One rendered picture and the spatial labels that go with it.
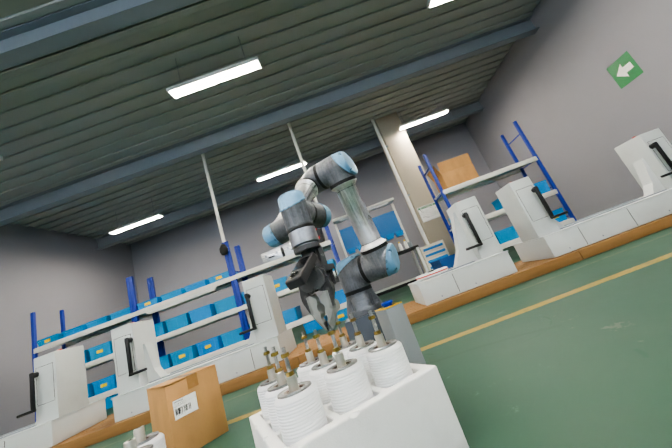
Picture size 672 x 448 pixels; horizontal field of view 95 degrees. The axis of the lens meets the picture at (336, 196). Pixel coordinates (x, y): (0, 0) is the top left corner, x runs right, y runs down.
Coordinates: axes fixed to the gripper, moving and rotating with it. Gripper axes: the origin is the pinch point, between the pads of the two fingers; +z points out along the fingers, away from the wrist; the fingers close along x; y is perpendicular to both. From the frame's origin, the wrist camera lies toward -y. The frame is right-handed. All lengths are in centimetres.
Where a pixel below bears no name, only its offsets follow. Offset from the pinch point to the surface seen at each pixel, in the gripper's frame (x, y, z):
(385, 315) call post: -3.7, 31.0, 5.5
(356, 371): -4.2, -1.5, 10.9
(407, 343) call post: -6.7, 32.5, 15.4
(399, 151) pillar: 31, 639, -261
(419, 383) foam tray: -14.5, 5.6, 18.2
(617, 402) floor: -50, 20, 35
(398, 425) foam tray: -9.0, -0.7, 22.7
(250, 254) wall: 555, 674, -200
